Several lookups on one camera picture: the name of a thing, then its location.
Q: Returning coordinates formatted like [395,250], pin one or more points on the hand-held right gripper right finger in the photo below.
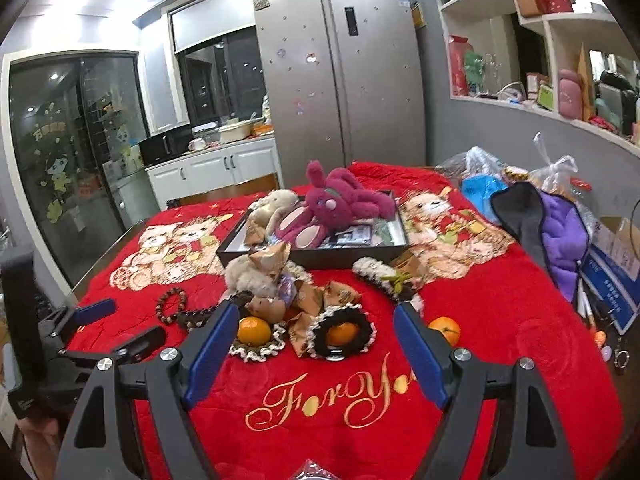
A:
[422,355]

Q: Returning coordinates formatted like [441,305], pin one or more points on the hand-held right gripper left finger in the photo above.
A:
[212,355]

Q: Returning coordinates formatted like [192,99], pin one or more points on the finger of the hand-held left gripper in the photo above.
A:
[135,345]
[92,311]

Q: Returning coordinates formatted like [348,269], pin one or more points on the orange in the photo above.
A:
[254,331]
[342,335]
[447,331]

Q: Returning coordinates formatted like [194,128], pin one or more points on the pale frilled crocheted coaster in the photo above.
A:
[260,354]

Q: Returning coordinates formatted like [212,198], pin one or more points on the small brown plush toy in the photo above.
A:
[265,308]

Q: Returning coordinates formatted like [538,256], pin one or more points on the green star hair clip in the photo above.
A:
[397,281]

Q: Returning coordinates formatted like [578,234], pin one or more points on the grey plush toy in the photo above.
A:
[247,275]

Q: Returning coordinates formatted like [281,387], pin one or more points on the black frilled crocheted coaster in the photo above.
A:
[317,341]

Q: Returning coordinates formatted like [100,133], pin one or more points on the black rectangular tray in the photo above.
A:
[320,259]

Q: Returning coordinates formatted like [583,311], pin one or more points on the beige plush toy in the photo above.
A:
[275,205]

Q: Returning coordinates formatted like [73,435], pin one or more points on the magenta plush rabbit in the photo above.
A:
[330,200]

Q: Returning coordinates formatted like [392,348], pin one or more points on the red printed blanket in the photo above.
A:
[500,360]

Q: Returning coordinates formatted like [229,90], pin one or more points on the glass door with stickers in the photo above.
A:
[65,160]

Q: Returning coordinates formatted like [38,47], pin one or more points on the clear plastic packet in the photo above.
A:
[317,471]

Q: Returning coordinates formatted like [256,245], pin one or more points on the grey padded cloth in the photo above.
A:
[517,230]

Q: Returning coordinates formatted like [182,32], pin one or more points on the blue tissue packet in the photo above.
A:
[480,195]

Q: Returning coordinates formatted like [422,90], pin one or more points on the white pens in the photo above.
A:
[587,310]

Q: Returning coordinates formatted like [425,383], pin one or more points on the black microwave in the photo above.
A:
[162,149]

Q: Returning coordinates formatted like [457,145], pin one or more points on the purple fleece cloth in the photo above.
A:
[565,245]

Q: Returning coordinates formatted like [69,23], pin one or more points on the white kitchen cabinet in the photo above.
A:
[210,170]

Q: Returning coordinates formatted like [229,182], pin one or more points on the white cup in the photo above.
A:
[197,144]

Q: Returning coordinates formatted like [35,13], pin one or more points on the clear plastic bag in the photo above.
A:
[470,162]

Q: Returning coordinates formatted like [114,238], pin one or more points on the blue cardboard box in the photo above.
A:
[612,280]

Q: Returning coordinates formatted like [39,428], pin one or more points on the white food container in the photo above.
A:
[235,131]

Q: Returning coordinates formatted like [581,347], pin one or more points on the white plastic bag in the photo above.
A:
[555,170]

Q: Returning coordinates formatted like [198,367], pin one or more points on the cartoon fridge sticker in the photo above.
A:
[299,107]

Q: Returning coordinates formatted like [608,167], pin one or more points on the dark window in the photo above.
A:
[220,80]

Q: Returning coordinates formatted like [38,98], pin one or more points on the silver double-door refrigerator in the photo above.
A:
[340,85]

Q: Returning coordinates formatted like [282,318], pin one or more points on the green box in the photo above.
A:
[547,96]

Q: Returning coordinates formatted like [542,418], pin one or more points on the red gift box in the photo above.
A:
[459,67]

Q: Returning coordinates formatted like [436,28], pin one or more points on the pink bottle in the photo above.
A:
[570,92]

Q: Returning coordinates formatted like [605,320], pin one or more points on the black appliance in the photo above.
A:
[617,100]

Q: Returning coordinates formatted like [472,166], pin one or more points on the small box on refrigerator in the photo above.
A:
[261,4]

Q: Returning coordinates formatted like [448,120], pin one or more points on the red tin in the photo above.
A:
[558,1]

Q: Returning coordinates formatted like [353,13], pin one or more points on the white wall shelf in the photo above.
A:
[530,22]

